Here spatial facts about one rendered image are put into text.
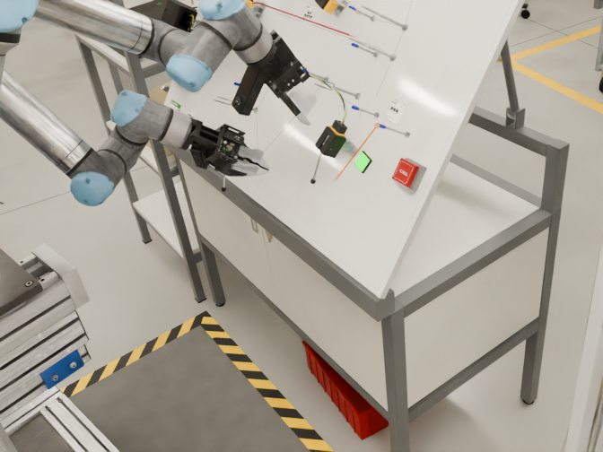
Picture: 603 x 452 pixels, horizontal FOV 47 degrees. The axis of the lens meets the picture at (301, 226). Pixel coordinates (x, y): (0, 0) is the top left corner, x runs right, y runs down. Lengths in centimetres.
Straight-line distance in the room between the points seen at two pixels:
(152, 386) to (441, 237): 133
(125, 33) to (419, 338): 100
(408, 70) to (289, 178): 44
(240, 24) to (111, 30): 23
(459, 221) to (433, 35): 54
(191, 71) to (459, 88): 58
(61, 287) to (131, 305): 163
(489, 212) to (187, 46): 99
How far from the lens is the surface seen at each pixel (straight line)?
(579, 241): 316
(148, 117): 145
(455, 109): 151
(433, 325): 178
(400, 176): 151
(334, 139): 160
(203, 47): 128
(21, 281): 138
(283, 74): 141
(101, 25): 131
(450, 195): 199
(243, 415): 251
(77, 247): 351
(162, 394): 266
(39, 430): 245
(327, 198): 170
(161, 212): 312
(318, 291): 191
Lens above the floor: 194
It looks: 37 degrees down
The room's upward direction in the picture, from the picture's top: 9 degrees counter-clockwise
